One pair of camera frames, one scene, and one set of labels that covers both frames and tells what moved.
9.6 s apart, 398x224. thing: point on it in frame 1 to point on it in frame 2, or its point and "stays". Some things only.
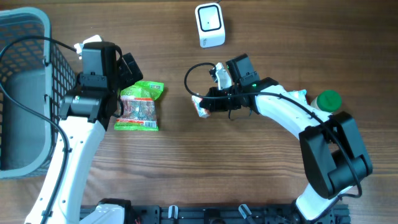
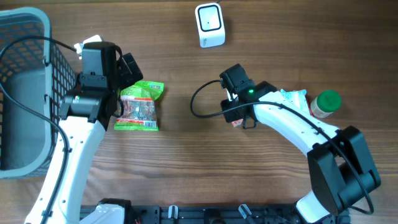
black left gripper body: [125, 78] stays
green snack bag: [139, 107] stays
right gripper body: [225, 104] to [234, 114]
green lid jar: [328, 101] stays
